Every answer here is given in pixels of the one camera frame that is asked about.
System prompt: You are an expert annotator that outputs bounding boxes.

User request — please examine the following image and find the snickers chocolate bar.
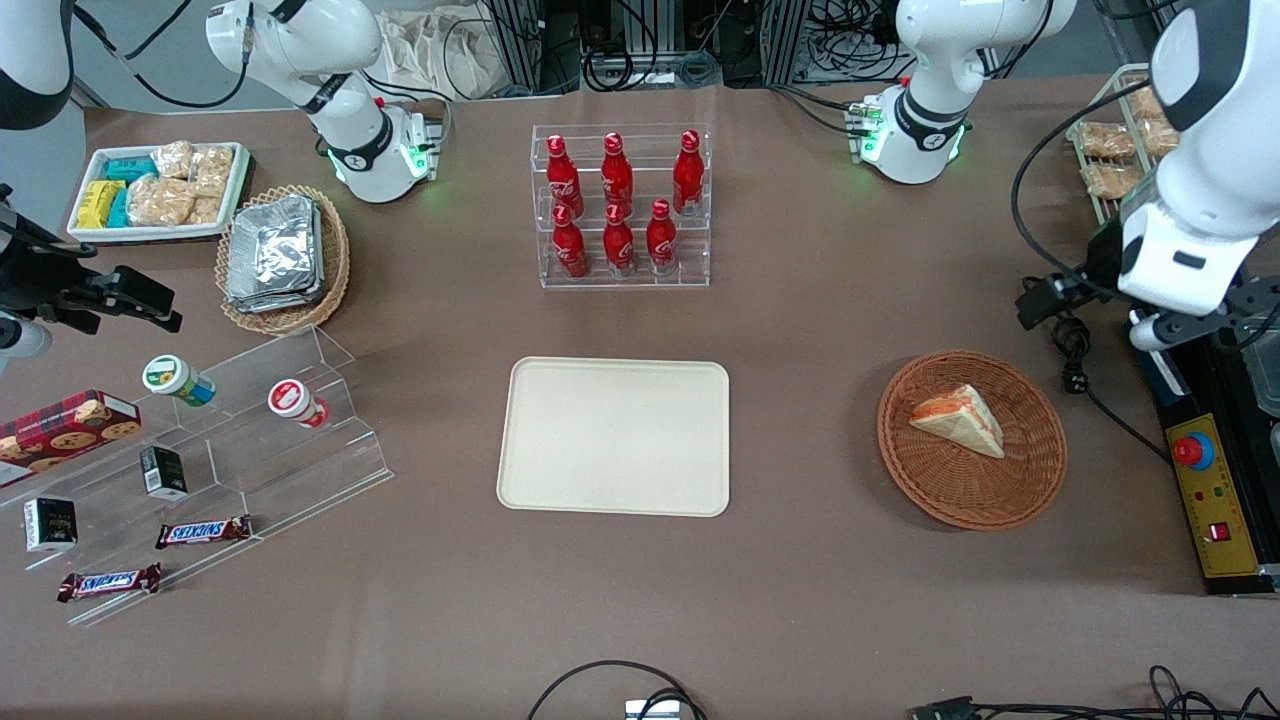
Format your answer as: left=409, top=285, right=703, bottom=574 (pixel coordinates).
left=56, top=562, right=164, bottom=604
left=154, top=514, right=254, bottom=551

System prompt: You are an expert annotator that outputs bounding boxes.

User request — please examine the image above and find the small black box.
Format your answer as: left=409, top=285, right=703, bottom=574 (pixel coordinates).
left=139, top=444, right=190, bottom=502
left=23, top=496, right=79, bottom=554

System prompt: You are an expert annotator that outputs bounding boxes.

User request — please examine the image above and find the clear acrylic stepped stand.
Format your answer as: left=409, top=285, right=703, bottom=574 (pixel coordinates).
left=0, top=324, right=395, bottom=628

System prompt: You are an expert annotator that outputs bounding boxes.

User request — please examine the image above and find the beige cloth bag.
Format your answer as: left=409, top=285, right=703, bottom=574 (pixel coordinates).
left=374, top=8, right=493, bottom=102

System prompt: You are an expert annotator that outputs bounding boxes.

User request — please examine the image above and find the red tartan cookie box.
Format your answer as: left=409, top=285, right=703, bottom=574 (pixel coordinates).
left=0, top=389, right=143, bottom=490

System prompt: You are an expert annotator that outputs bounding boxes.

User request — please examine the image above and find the clear acrylic bottle rack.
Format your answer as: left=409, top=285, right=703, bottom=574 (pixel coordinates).
left=530, top=122, right=714, bottom=291

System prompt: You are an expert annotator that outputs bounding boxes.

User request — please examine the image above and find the black yellow control box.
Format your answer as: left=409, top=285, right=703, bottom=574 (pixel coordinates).
left=1138, top=325, right=1280, bottom=598

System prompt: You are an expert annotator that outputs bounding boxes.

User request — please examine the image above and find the black power cable with plug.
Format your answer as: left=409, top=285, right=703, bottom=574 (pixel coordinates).
left=1049, top=314, right=1173, bottom=464

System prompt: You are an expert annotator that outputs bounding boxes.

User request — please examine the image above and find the yellow snack packet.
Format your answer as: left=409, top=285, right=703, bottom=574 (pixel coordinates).
left=77, top=179, right=127, bottom=230

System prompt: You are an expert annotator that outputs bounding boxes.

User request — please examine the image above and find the red cola bottle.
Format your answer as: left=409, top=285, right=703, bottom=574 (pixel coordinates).
left=672, top=129, right=706, bottom=217
left=645, top=198, right=679, bottom=276
left=600, top=131, right=635, bottom=216
left=545, top=133, right=585, bottom=219
left=552, top=203, right=590, bottom=279
left=603, top=203, right=636, bottom=278

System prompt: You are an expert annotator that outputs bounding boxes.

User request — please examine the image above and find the black looped cable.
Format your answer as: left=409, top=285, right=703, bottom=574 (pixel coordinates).
left=526, top=659, right=709, bottom=720

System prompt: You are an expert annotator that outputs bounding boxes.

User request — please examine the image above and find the white wire rack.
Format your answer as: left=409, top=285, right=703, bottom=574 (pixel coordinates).
left=1064, top=63, right=1183, bottom=228

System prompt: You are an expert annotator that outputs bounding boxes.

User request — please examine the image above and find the oval light wicker basket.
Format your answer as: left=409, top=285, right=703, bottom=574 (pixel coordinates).
left=214, top=184, right=352, bottom=337

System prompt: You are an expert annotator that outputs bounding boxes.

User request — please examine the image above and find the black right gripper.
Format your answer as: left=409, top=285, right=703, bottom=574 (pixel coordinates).
left=0, top=185, right=185, bottom=336

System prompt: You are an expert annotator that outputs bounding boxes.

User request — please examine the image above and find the white snack tray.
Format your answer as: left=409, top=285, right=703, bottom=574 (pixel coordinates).
left=66, top=141, right=252, bottom=244

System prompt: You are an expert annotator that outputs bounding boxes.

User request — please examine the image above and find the triangle sandwich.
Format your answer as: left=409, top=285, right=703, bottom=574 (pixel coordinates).
left=908, top=384, right=1005, bottom=460

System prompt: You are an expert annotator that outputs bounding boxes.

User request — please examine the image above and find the stack of foil containers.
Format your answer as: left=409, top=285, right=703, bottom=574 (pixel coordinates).
left=224, top=194, right=327, bottom=315

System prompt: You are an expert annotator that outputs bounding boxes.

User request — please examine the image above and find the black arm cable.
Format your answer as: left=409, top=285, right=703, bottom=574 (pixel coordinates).
left=72, top=0, right=253, bottom=111
left=1009, top=80, right=1153, bottom=301

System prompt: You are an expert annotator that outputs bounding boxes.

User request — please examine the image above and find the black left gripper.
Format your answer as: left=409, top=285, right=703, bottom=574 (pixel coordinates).
left=1017, top=210, right=1133, bottom=332

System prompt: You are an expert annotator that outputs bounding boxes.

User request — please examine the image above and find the black connector cable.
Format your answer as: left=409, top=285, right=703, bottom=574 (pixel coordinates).
left=906, top=664, right=1280, bottom=720

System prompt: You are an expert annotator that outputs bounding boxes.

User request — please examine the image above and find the cup with green lid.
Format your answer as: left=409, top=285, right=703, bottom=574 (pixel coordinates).
left=141, top=354, right=217, bottom=409

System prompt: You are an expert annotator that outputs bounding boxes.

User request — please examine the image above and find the round brown wicker basket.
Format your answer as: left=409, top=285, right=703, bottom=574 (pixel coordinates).
left=877, top=349, right=1068, bottom=530

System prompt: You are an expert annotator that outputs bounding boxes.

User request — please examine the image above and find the cream rectangular tray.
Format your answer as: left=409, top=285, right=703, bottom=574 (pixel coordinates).
left=496, top=357, right=732, bottom=518

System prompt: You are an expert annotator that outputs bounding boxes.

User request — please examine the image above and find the cup with red lid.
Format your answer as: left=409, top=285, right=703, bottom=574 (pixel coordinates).
left=266, top=377, right=332, bottom=430

